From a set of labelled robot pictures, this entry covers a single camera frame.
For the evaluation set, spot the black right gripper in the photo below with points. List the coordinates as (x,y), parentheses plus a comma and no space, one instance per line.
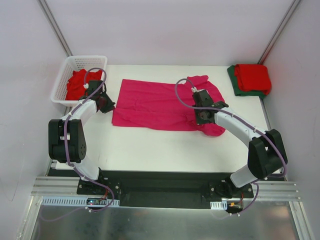
(219,105)

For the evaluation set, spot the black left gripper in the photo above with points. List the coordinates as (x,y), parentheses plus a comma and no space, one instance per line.
(107,104)

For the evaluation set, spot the pink t shirt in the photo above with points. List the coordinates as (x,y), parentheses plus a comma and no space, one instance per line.
(163,106)

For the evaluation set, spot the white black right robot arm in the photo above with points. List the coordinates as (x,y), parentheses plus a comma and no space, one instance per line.
(266,152)

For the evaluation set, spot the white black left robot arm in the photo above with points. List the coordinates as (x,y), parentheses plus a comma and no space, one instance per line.
(66,137)

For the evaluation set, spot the crumpled red t shirt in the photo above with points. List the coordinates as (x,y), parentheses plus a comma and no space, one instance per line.
(75,85)

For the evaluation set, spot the folded green t shirt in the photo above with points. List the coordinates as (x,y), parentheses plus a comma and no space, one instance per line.
(236,89)

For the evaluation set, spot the white plastic laundry basket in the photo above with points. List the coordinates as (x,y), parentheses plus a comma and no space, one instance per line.
(71,64)

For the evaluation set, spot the folded red t shirt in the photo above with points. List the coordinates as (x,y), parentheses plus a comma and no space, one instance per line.
(253,77)

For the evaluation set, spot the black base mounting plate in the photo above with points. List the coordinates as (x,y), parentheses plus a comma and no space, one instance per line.
(151,189)

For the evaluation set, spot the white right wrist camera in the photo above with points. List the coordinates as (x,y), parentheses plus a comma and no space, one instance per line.
(194,89)

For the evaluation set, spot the left white slotted cable duct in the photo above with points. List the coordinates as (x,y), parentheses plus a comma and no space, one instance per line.
(78,202)

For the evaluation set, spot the white slotted cable duct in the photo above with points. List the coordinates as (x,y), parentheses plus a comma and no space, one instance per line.
(219,205)
(78,202)

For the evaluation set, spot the aluminium frame rail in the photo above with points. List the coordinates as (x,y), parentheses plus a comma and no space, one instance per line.
(55,186)

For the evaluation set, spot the right white slotted cable duct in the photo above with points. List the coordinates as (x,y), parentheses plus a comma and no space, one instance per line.
(219,205)

